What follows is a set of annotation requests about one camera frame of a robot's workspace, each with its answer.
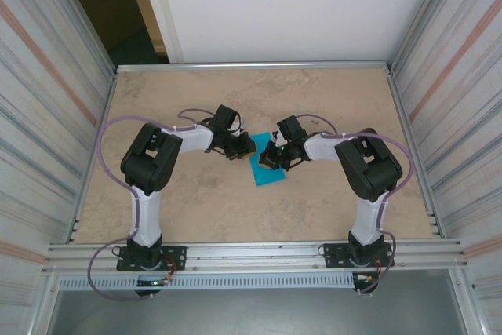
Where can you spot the blue square paper sheet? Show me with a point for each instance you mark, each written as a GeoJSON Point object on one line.
{"type": "Point", "coordinates": [266, 178]}

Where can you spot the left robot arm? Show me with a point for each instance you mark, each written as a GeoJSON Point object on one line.
{"type": "Point", "coordinates": [147, 217]}

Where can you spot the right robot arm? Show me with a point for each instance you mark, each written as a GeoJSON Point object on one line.
{"type": "Point", "coordinates": [366, 221]}

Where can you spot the black electronics board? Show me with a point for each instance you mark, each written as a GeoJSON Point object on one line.
{"type": "Point", "coordinates": [147, 292]}
{"type": "Point", "coordinates": [366, 286]}

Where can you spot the corrugated translucent side panel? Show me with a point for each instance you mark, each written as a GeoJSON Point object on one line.
{"type": "Point", "coordinates": [463, 95]}
{"type": "Point", "coordinates": [39, 95]}

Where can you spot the aluminium table edge rail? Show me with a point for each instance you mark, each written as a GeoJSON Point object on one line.
{"type": "Point", "coordinates": [255, 66]}

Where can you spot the long aluminium mounting rail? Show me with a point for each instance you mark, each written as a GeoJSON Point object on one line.
{"type": "Point", "coordinates": [255, 258]}

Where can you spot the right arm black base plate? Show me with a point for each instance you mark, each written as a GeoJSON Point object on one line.
{"type": "Point", "coordinates": [333, 256]}

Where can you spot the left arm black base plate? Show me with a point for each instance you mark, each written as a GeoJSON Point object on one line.
{"type": "Point", "coordinates": [176, 252]}

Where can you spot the aluminium table side rail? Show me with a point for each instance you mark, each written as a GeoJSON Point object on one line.
{"type": "Point", "coordinates": [108, 95]}
{"type": "Point", "coordinates": [397, 95]}

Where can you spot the beige door frame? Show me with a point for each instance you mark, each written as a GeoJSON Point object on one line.
{"type": "Point", "coordinates": [146, 9]}

